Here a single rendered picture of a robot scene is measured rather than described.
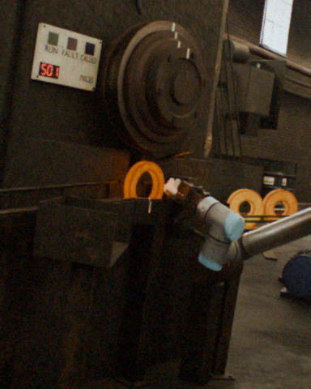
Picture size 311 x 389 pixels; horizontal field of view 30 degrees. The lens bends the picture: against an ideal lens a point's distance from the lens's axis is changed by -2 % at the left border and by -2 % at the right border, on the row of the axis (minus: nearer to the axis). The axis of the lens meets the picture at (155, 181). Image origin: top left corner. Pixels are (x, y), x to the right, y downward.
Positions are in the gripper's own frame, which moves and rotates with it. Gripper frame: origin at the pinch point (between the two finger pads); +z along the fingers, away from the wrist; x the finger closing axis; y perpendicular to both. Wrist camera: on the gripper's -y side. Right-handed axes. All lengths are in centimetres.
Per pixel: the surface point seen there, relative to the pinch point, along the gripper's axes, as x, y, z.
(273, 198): -39.8, 8.2, -22.9
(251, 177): -682, -135, 380
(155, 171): 9.5, 6.7, -1.1
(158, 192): 6.5, -0.6, -3.5
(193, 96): 5.3, 36.8, -1.2
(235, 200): -26.4, 2.9, -14.7
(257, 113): -683, -31, 419
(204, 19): -23, 64, 32
